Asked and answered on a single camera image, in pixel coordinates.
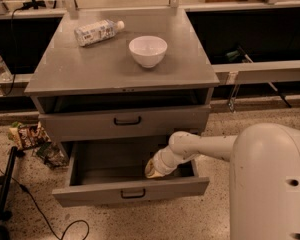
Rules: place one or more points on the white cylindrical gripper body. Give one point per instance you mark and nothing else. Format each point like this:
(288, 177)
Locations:
(160, 165)

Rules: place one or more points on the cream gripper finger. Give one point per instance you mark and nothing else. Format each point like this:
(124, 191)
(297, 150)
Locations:
(151, 172)

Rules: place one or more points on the grey drawer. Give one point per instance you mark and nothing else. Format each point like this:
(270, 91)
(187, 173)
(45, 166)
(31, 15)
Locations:
(112, 172)
(94, 125)

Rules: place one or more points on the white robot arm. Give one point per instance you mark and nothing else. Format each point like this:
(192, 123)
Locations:
(264, 176)

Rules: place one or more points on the grey top drawer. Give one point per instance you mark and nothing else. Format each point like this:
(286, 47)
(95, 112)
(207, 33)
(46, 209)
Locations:
(94, 125)

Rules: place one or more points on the grey drawer cabinet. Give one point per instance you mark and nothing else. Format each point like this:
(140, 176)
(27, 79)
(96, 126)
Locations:
(104, 76)

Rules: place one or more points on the green snack bag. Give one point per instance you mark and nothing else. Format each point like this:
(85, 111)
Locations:
(51, 155)

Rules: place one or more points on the white ceramic bowl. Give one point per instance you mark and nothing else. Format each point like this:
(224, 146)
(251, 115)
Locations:
(148, 51)

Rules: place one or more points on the brown snack bag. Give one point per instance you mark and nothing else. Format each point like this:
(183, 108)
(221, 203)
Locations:
(27, 136)

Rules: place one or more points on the black stand leg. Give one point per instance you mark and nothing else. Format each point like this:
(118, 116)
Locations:
(5, 180)

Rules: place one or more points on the white labelled plastic bottle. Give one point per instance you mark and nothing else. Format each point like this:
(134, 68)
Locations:
(97, 32)

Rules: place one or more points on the clear water bottle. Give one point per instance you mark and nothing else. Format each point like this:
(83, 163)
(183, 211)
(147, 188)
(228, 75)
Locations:
(5, 74)

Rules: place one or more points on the grey metal rail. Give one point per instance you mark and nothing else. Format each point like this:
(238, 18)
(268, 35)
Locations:
(258, 72)

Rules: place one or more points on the green handled tool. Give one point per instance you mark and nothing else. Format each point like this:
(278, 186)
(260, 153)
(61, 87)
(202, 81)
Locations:
(238, 53)

